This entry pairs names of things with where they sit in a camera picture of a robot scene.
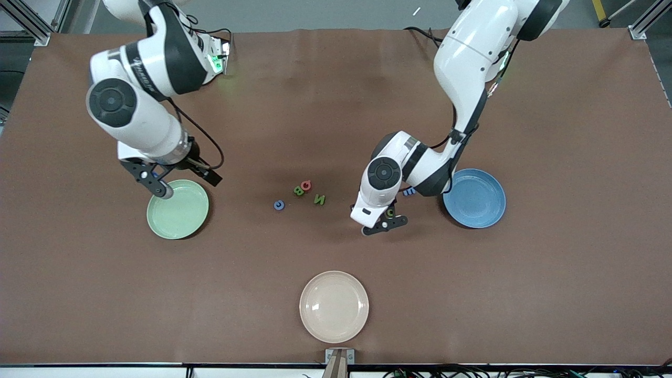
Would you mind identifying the light green plate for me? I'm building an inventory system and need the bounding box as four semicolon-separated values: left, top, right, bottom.
146;180;209;240

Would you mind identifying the brown table cover sheet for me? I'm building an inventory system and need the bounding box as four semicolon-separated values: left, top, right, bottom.
0;27;672;366

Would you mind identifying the beige plate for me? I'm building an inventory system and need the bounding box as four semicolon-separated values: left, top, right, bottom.
299;270;370;344

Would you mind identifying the blue plate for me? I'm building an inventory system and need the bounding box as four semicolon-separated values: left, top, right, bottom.
443;168;507;229

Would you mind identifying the yellow black striped bar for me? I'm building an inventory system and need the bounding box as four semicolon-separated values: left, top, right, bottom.
592;0;613;28

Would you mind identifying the black right arm base cable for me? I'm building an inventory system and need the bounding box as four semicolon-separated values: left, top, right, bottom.
181;15;233;53

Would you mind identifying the black arm base cable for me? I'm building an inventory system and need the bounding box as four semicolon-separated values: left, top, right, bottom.
181;15;233;53
403;25;453;56

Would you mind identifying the aluminium frame profile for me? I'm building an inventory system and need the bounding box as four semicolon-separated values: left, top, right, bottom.
51;0;73;33
0;0;51;47
628;0;672;40

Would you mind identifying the brown camera support pole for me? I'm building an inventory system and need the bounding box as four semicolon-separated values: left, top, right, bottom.
320;350;351;378

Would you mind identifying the black left arm base cable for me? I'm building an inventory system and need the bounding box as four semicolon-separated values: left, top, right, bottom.
403;25;453;56

